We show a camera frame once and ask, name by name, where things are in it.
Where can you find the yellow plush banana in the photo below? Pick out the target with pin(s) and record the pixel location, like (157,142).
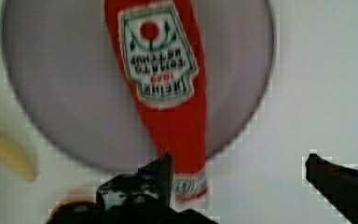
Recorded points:
(13,156)

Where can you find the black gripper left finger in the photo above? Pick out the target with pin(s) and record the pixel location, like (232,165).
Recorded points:
(140,198)

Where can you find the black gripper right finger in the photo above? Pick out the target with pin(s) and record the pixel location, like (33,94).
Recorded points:
(338,184)

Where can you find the red plush ketchup bottle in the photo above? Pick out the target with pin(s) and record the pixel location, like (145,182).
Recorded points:
(159,51)

